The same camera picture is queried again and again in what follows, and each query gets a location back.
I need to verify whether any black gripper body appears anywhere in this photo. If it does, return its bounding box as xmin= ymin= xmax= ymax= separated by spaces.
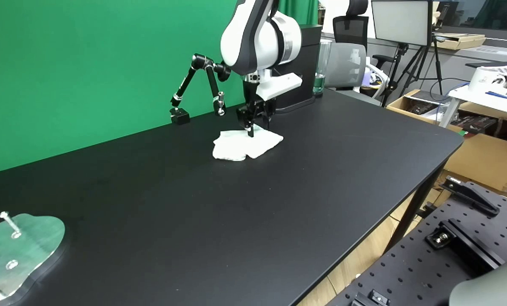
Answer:
xmin=239 ymin=84 xmax=268 ymax=116

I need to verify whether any white cloth green floral print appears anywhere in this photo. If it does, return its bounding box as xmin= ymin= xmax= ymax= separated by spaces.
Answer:
xmin=209 ymin=126 xmax=285 ymax=165

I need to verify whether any white crumpled object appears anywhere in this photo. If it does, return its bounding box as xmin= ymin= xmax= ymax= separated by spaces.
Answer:
xmin=466 ymin=63 xmax=507 ymax=104

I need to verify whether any clear glass cylinder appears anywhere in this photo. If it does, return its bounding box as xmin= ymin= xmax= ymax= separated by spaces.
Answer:
xmin=311 ymin=72 xmax=328 ymax=99

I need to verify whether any grey office chair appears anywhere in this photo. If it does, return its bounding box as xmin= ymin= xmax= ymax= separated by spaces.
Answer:
xmin=319 ymin=41 xmax=369 ymax=92

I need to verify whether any black office chair with headrest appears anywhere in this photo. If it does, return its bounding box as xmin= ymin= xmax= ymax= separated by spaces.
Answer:
xmin=329 ymin=0 xmax=372 ymax=46

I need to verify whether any wooden tray box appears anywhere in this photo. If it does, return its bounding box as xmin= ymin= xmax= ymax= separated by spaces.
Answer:
xmin=386 ymin=87 xmax=464 ymax=131

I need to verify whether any black tripod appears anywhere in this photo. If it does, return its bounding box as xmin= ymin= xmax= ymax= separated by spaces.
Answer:
xmin=379 ymin=0 xmax=447 ymax=109

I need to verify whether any white projection board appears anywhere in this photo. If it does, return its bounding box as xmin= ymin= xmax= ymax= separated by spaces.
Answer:
xmin=370 ymin=0 xmax=437 ymax=48

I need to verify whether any black table leg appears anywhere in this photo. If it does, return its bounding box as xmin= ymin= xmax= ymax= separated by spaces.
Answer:
xmin=387 ymin=179 xmax=437 ymax=252

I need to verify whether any green screen backdrop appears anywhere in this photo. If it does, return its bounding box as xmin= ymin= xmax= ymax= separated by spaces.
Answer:
xmin=0 ymin=0 xmax=323 ymax=179

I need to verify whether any flat cardboard box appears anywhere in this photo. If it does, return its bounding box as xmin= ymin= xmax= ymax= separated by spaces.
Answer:
xmin=433 ymin=31 xmax=488 ymax=55

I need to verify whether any small black mounting block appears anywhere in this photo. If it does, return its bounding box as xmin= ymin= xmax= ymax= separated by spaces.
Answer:
xmin=367 ymin=288 xmax=389 ymax=306

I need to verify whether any black perforated breadboard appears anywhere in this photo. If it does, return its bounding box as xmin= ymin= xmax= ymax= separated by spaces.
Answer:
xmin=324 ymin=179 xmax=507 ymax=306

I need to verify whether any white desk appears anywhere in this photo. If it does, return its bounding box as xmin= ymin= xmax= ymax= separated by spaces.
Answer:
xmin=445 ymin=84 xmax=507 ymax=123

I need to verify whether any large cardboard box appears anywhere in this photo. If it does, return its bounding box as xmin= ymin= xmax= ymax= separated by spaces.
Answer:
xmin=440 ymin=131 xmax=507 ymax=196

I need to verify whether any black clamp with silver screw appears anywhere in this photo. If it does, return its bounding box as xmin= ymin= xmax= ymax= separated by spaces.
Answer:
xmin=423 ymin=220 xmax=505 ymax=272

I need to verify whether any tall white plastic screw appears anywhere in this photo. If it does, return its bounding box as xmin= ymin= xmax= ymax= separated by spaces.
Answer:
xmin=0 ymin=210 xmax=21 ymax=240

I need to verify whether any clear acrylic plate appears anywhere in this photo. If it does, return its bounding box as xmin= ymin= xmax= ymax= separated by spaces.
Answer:
xmin=0 ymin=210 xmax=66 ymax=306

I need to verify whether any black robot base pedestal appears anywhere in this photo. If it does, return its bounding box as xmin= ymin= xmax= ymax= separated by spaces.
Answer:
xmin=266 ymin=24 xmax=323 ymax=113

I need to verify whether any black angled bracket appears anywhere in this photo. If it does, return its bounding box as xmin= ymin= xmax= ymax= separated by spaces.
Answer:
xmin=440 ymin=176 xmax=501 ymax=220

